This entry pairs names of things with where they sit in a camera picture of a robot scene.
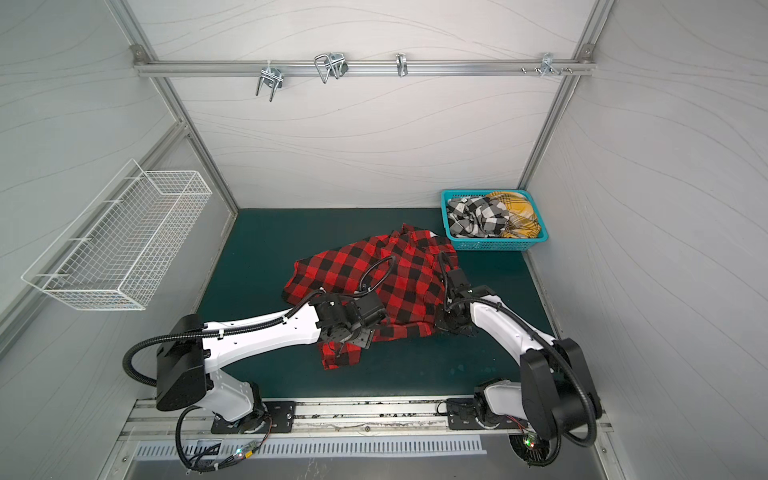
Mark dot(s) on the red black plaid shirt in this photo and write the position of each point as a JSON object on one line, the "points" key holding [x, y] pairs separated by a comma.
{"points": [[404, 268]]}

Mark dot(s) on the metal U-bolt clamp middle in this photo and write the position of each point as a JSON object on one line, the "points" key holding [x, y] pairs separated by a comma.
{"points": [[331, 65]]}

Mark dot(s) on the white vent strip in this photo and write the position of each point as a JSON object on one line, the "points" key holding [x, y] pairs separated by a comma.
{"points": [[323, 447]]}

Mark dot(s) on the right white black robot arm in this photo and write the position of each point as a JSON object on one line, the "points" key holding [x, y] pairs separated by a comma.
{"points": [[555, 393]]}

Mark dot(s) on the teal plastic basket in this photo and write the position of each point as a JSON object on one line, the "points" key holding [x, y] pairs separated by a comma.
{"points": [[494, 243]]}

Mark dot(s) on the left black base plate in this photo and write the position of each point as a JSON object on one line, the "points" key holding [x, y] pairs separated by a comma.
{"points": [[273, 416]]}

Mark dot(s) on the horizontal aluminium rail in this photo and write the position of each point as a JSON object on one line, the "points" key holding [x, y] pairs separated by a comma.
{"points": [[357, 68]]}

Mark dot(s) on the small metal clamp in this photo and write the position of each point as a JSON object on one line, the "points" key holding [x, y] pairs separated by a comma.
{"points": [[401, 65]]}

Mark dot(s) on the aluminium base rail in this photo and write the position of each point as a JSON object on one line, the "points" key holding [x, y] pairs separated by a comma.
{"points": [[316, 417]]}

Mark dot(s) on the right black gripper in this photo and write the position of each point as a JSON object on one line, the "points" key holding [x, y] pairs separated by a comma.
{"points": [[447, 318]]}

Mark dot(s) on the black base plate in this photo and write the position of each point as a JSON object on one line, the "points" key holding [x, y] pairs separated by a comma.
{"points": [[475, 414], [273, 416]]}

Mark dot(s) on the white wire basket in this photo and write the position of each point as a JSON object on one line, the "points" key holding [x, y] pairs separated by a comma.
{"points": [[115, 253]]}

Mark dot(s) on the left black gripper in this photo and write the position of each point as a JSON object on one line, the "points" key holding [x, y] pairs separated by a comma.
{"points": [[366, 338]]}

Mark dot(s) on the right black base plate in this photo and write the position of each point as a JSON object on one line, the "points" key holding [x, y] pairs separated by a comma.
{"points": [[475, 414]]}

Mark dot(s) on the metal bracket with bolts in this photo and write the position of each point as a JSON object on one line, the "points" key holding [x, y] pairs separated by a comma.
{"points": [[547, 67]]}

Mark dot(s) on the black white checked shirt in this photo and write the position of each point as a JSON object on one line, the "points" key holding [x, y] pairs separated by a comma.
{"points": [[476, 217]]}

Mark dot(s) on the metal u-bolt clamp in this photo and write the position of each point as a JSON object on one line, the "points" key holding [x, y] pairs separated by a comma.
{"points": [[331, 65], [270, 80]]}

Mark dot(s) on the yellow plaid shirt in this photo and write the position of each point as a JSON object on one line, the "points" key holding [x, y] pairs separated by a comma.
{"points": [[522, 222]]}

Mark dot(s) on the metal U-bolt clamp left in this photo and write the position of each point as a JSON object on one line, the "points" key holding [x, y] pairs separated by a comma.
{"points": [[270, 80]]}

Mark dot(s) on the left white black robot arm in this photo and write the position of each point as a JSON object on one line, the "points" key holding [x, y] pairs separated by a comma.
{"points": [[186, 366]]}

